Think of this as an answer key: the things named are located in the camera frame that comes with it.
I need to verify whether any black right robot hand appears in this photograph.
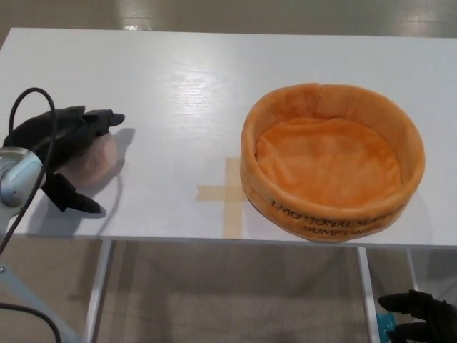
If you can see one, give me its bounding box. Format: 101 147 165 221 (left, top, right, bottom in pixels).
378 289 457 343

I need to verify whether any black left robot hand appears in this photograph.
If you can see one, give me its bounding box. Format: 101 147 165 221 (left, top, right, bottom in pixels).
3 106 126 214

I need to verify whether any pink round plush toy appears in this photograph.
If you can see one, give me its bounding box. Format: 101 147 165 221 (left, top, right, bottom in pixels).
59 131 118 187

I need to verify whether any orange plush round plate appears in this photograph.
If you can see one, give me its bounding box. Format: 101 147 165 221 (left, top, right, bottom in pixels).
240 81 426 244

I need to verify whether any teal patterned object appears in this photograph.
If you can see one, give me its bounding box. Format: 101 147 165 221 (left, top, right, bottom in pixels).
376 312 398 343

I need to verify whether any white table leg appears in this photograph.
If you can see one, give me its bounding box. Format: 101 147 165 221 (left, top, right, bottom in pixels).
82 239 114 343
406 248 426 294
356 246 382 343

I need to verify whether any beige masking tape strip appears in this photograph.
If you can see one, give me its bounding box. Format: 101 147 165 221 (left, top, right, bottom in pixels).
223 158 246 239

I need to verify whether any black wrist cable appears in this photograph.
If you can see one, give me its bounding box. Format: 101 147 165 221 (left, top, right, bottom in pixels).
0 87 60 343

